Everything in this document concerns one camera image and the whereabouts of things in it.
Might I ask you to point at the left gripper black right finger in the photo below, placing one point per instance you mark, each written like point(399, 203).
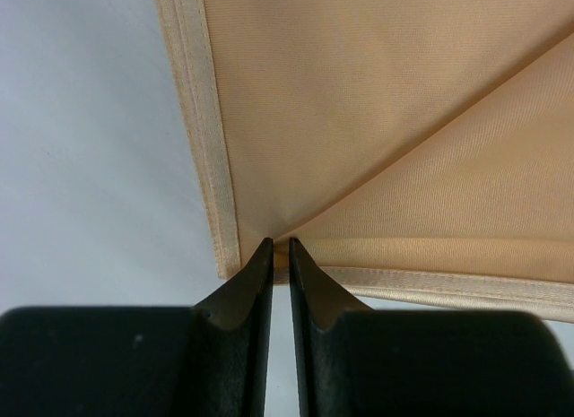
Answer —
point(353, 360)

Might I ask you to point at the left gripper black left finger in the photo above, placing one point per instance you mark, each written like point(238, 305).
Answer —
point(209, 359)

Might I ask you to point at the peach cloth napkin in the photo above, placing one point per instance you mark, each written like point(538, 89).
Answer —
point(420, 150)

